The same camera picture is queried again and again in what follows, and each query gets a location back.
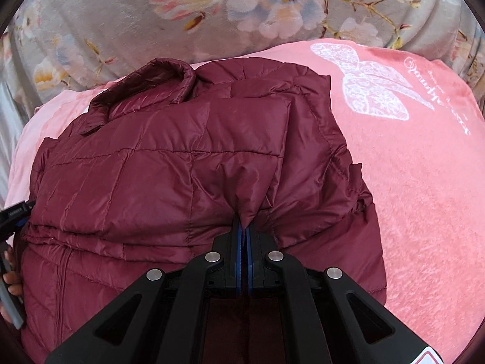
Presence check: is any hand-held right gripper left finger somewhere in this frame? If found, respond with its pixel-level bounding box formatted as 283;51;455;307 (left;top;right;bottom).
45;215;245;364

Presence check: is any person's left hand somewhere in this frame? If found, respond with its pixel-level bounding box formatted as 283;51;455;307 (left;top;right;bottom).
0;248;24;321

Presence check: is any pink printed blanket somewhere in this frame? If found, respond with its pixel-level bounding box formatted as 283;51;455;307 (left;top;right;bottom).
4;39;485;362

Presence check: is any grey floral blanket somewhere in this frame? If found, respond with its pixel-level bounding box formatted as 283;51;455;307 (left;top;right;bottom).
0;0;485;112

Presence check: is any silver satin curtain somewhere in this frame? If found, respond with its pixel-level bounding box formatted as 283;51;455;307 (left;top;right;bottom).
0;79;36;186

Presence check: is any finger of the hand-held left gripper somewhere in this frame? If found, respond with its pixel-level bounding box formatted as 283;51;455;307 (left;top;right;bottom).
0;202;36;236

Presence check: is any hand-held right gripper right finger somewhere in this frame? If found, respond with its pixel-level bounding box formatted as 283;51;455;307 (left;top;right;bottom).
246;224;445;364

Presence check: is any maroon puffer jacket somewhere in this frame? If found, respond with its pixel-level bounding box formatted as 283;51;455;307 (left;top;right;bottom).
19;57;388;362

